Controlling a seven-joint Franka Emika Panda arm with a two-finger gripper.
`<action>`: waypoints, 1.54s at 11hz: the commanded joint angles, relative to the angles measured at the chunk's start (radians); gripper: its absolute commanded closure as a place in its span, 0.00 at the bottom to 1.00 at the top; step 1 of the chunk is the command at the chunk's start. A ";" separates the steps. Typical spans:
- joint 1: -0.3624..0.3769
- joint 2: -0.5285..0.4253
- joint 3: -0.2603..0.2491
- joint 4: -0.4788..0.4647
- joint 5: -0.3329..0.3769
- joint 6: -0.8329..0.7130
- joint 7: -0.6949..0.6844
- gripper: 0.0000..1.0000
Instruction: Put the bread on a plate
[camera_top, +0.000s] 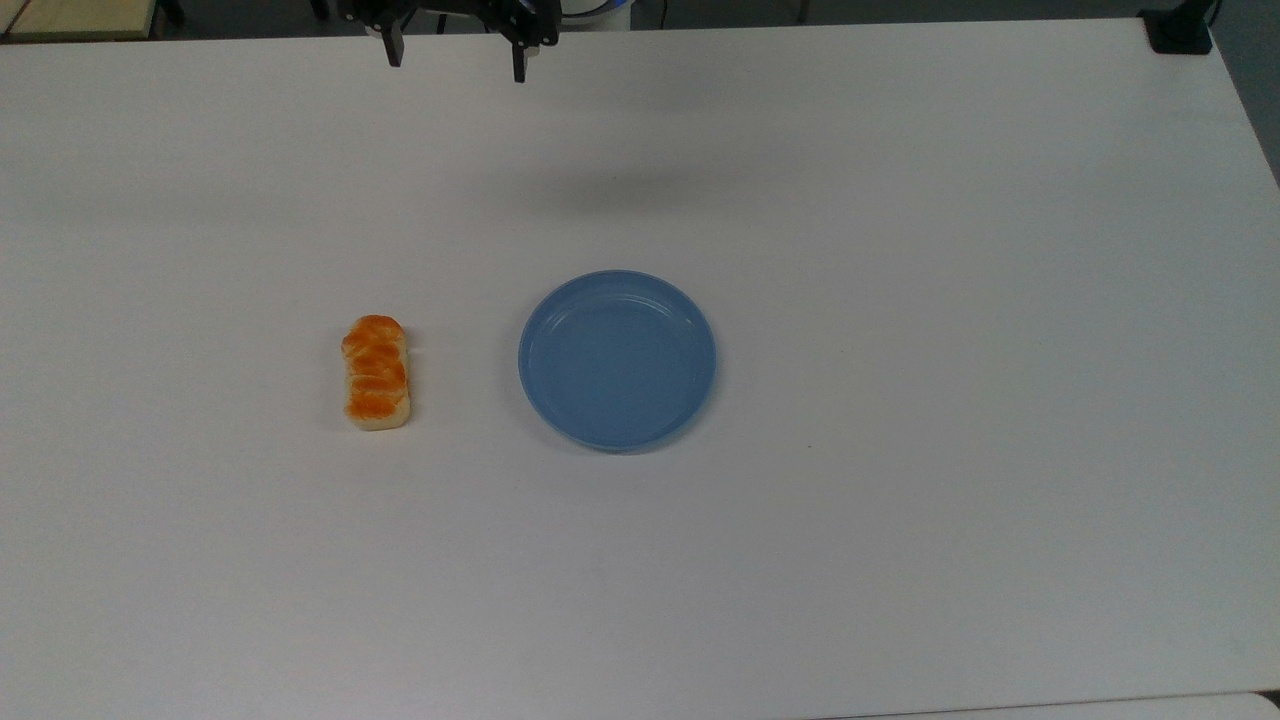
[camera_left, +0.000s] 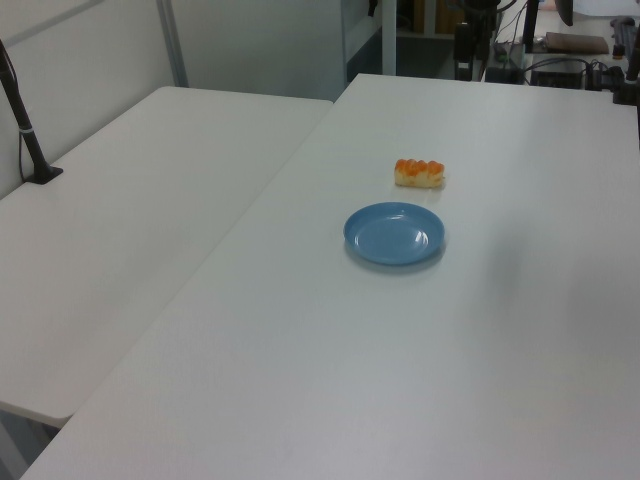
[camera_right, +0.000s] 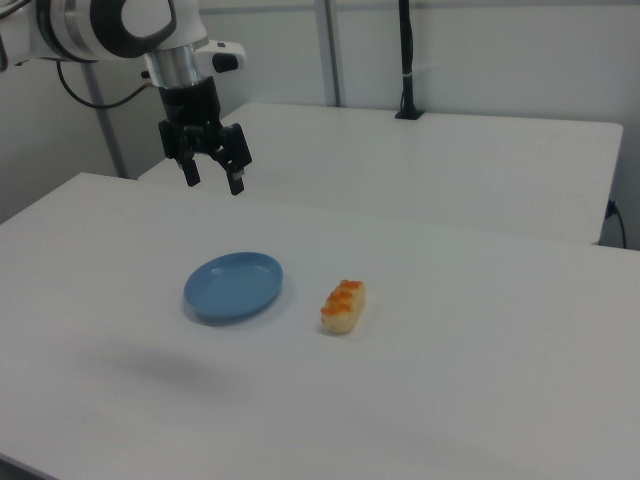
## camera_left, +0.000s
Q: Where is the black monitor stand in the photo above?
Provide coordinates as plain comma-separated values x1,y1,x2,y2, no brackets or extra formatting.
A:
522,0,541,55

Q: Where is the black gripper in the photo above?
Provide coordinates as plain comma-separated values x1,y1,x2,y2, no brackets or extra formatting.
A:
453,21,475,81

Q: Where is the white side table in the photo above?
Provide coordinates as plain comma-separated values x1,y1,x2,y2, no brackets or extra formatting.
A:
0,85,335,429

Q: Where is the white partition post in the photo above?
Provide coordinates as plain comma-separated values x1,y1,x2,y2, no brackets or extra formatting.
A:
155,0,190,90

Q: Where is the white background desk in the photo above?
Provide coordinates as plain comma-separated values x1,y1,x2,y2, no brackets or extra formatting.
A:
482,7,616,84

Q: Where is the black electronics box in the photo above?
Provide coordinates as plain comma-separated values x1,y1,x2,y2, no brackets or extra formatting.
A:
529,59,587,90

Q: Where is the blue round plate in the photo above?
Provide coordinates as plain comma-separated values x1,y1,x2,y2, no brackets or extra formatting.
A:
342,201,446,266

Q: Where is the wooden cabinet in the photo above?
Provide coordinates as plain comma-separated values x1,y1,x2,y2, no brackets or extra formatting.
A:
412,0,464,36

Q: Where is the black clamp mount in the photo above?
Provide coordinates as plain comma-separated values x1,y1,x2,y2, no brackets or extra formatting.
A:
609,16,640,107

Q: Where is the white metal frame post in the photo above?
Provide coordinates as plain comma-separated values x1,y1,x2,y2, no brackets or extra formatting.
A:
380,0,399,77

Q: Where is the black camera stand pole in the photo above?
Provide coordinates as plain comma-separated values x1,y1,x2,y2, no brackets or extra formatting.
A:
0,38,65,187

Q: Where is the orange glazed bread roll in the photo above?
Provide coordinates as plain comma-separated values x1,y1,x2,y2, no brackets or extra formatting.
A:
393,157,447,190

